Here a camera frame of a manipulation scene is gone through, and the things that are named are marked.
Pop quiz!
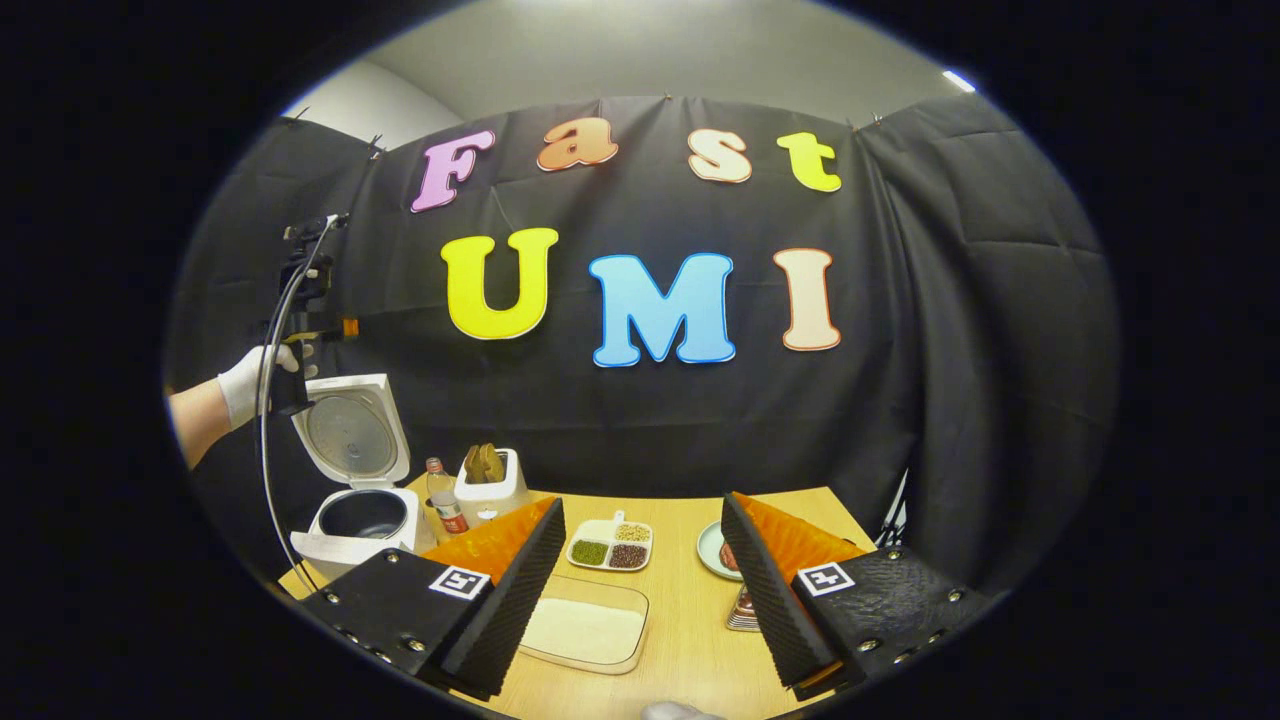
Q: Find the black cable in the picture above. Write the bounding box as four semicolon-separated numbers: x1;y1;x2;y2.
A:
255;213;346;596

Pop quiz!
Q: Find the clear bottle red label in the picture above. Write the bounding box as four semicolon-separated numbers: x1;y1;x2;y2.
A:
425;457;469;541

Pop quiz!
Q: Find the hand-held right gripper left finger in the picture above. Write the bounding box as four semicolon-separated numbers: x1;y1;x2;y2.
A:
300;497;567;703

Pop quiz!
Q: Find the white rice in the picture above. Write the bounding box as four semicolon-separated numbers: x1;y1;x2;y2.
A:
522;597;644;663

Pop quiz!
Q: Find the pale green plate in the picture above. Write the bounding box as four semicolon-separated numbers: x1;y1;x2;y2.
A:
697;520;746;581

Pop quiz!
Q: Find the clear plastic tray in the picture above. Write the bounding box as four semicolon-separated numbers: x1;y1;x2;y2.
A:
518;575;649;676

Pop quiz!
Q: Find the white rice cooker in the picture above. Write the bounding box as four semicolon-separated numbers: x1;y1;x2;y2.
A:
290;373;436;581

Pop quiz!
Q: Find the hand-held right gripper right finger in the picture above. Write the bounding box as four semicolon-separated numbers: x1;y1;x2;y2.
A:
720;491;1001;701

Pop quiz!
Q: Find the black backdrop cloth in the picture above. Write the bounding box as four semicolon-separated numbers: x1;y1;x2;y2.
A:
165;92;1119;601

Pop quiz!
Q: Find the white toaster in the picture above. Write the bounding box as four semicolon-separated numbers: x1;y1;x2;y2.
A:
455;445;531;526

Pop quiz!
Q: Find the white divided bean dish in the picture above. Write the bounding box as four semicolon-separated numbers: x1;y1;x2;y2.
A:
567;512;654;572

